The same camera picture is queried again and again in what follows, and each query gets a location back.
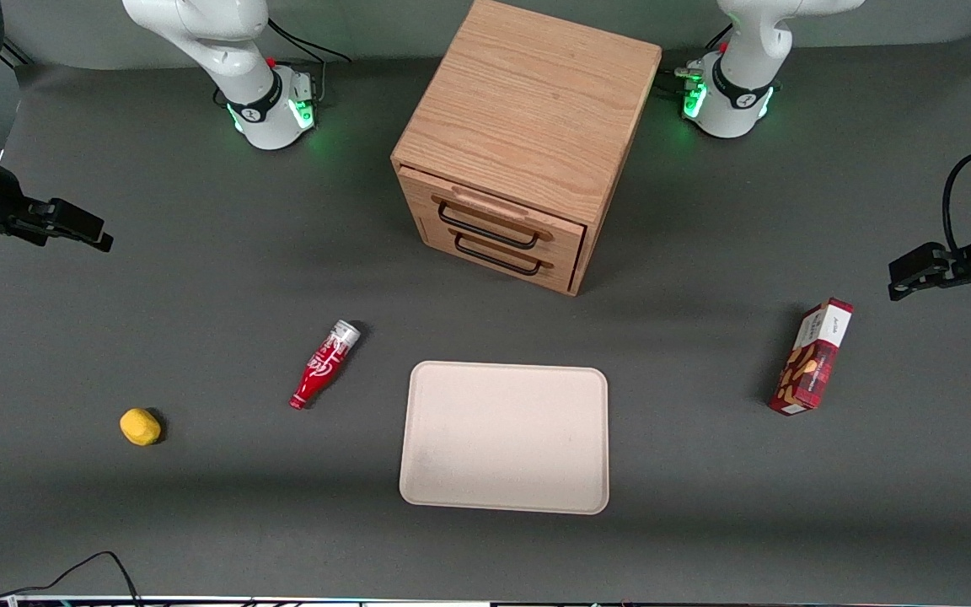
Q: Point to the wooden drawer with long ledge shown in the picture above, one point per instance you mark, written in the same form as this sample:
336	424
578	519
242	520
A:
418	190

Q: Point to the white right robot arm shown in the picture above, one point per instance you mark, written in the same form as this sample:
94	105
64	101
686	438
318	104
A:
233	51

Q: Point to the wooden drawer with short ledge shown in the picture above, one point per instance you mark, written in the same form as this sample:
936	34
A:
555	276

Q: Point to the wooden drawer cabinet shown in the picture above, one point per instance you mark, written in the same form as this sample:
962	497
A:
528	101

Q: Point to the red cookie box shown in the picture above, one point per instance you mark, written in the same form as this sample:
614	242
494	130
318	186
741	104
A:
814	358

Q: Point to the yellow lemon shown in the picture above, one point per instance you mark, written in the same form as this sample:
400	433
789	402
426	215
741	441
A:
140	427

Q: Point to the red cola bottle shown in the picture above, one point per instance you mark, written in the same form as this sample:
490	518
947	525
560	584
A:
321	367

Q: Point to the beige rectangular tray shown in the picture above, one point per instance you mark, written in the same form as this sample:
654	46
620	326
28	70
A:
502	438

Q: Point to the aluminium frame bar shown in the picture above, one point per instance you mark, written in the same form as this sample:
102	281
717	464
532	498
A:
15	52

